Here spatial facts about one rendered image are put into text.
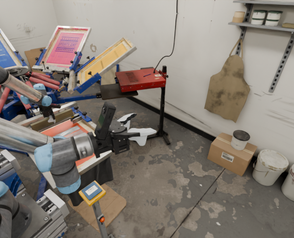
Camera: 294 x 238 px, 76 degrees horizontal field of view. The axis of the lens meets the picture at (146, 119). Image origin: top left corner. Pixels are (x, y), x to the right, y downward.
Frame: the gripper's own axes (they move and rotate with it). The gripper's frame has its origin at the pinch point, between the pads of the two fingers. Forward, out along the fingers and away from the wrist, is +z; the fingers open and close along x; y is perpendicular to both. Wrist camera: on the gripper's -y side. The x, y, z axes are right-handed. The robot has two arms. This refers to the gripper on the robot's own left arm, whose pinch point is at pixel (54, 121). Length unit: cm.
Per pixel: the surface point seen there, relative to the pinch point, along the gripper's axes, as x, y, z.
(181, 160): 58, -132, 109
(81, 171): 58, 9, 11
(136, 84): -2, -102, -2
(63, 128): -2.4, -6.9, 13.5
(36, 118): -23.8, 7.6, 5.1
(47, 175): 45, 27, 10
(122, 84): -13, -90, -2
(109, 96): -25, -77, 14
